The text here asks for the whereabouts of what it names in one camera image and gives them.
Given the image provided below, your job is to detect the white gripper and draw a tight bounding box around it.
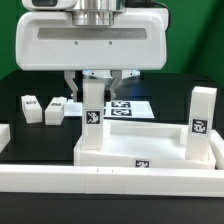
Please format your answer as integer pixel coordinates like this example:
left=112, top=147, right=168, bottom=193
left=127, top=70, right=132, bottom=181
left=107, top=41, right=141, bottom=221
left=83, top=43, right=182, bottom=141
left=15, top=8, right=168, bottom=101

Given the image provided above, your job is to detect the white desk tabletop tray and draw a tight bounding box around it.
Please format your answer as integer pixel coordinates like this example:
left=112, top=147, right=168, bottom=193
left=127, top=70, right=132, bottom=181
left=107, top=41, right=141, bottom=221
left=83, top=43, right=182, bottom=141
left=74, top=120, right=216, bottom=170

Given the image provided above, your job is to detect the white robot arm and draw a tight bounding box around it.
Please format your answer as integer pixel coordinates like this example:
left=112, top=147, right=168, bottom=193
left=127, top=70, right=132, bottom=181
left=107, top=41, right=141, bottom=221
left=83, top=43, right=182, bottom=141
left=15, top=0, right=171, bottom=101

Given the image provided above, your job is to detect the white marker sheet with tags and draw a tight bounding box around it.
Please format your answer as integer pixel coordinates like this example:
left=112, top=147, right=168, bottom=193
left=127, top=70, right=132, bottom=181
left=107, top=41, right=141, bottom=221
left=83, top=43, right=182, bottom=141
left=64, top=99, right=154, bottom=119

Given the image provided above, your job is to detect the white left fence block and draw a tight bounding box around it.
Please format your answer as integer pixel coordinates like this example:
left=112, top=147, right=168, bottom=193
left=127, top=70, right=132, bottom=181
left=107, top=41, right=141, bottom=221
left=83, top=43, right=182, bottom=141
left=0, top=124, right=10, bottom=153

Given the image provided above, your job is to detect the white fence block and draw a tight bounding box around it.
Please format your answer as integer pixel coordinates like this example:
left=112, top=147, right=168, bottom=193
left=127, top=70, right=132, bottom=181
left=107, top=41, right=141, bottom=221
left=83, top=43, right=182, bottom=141
left=0, top=124, right=10, bottom=153
left=210, top=130, right=224, bottom=170

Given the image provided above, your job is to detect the white front fence bar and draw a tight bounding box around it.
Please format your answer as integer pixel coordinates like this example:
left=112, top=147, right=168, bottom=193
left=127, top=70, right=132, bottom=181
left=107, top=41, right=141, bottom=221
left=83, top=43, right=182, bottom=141
left=0, top=164, right=224, bottom=197

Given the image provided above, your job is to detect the white right fence block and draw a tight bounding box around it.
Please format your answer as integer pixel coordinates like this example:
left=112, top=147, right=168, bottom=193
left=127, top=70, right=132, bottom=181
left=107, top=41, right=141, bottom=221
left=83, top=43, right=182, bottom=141
left=210, top=130, right=224, bottom=170

